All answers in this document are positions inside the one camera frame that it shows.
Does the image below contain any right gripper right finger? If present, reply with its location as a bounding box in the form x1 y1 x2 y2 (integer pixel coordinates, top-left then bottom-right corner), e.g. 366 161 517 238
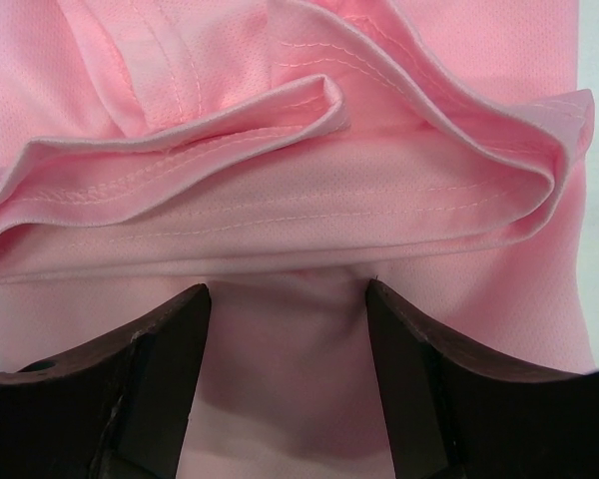
365 280 599 479

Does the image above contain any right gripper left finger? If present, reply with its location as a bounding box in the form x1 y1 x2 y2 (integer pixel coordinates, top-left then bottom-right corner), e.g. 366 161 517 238
0 284 211 478

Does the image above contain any pink t shirt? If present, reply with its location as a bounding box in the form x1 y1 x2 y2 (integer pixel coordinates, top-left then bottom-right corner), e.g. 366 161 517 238
0 1 594 478

